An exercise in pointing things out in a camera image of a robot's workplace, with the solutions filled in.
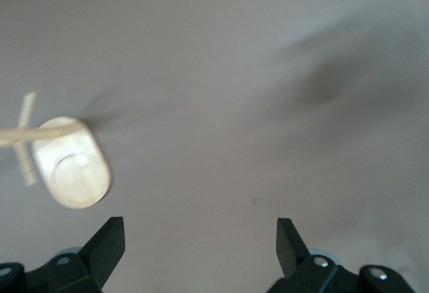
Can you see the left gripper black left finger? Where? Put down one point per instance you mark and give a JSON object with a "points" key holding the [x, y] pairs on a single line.
{"points": [[97, 256]]}

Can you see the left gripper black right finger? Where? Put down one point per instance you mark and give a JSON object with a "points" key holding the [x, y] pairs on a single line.
{"points": [[291, 252]]}

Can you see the wooden cup rack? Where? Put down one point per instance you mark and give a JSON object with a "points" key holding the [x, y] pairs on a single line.
{"points": [[77, 169]]}

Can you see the brown table cover mat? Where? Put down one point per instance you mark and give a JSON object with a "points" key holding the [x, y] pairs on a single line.
{"points": [[214, 71]]}

